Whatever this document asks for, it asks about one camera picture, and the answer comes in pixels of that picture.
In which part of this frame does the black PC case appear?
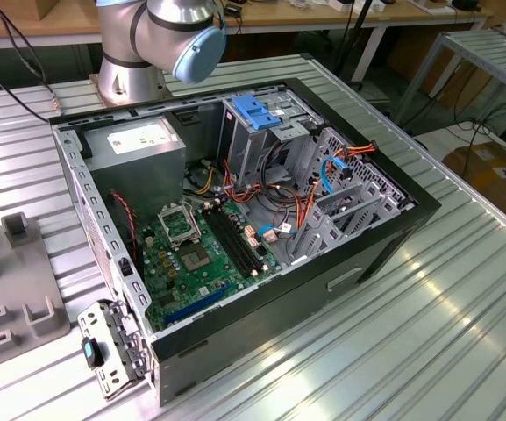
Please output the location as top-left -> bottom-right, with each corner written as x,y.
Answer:
48,76 -> 442,407

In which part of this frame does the blue expansion slot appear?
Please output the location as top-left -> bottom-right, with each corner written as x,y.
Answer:
163,283 -> 232,326

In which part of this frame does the red yellow black power wire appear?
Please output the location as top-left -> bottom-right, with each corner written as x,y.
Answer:
339,139 -> 379,160

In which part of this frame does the metal slat side table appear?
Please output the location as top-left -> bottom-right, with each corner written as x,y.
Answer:
392,29 -> 506,128

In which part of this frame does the black case fan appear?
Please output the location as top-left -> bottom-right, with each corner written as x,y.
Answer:
105,188 -> 142,264

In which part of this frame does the silver hinged slot bracket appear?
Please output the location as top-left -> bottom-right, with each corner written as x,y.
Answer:
76,297 -> 153,403

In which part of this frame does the black cable with silver plug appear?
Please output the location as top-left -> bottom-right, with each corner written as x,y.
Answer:
0,0 -> 63,116

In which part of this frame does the red black twisted wire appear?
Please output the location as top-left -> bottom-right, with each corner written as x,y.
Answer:
107,189 -> 140,264

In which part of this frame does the silver optical drive bay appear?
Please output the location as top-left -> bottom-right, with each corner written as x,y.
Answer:
217,85 -> 326,185

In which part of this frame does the metal socket cover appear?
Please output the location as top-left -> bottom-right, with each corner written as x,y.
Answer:
156,202 -> 202,251

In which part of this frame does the brown cardboard box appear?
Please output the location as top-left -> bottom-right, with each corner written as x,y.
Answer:
441,139 -> 506,216

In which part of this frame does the silver power supply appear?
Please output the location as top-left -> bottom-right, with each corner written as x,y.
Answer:
81,116 -> 188,211

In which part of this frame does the wooden desk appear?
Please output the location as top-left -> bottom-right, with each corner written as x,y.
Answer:
0,0 -> 495,52

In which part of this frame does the CPU socket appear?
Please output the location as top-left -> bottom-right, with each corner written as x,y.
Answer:
177,243 -> 214,273

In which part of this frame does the blue plastic drive latch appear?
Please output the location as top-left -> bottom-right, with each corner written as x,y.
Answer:
231,95 -> 282,132

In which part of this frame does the black RAM slot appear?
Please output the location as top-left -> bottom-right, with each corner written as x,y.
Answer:
209,207 -> 255,277
203,209 -> 249,279
221,203 -> 267,272
215,205 -> 261,275

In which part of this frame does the blue flat data wire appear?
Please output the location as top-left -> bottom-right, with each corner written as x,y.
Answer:
252,153 -> 355,240

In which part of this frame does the silver disk bay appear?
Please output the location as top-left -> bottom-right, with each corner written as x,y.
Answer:
289,126 -> 416,267

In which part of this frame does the green motherboard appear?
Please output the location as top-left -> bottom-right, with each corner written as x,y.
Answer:
136,196 -> 289,332

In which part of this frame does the black latch with blue tab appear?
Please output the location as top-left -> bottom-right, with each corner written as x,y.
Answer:
80,336 -> 107,370

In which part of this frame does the grey parts rack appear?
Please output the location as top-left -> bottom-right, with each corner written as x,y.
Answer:
0,212 -> 72,376

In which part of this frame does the mixed colour wire bundle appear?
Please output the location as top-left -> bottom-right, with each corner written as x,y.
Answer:
219,139 -> 324,233

